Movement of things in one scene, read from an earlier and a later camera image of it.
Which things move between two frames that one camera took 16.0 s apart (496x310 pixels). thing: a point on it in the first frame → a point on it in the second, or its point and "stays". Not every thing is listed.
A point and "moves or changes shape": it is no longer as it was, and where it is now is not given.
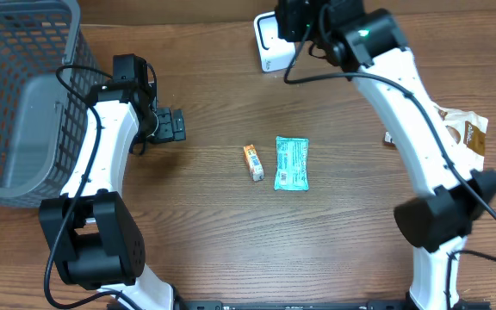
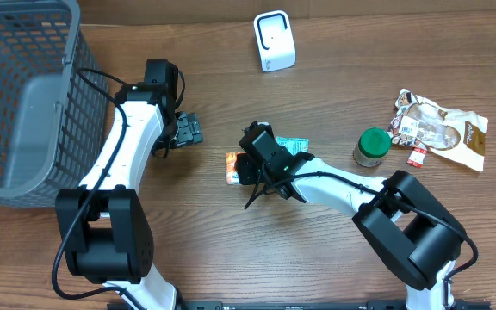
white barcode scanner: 275,54 stays
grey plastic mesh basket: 33,79 stays
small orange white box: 254,162 moves or changes shape
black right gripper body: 294,21 → 245,169
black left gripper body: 172,125 → 189,130
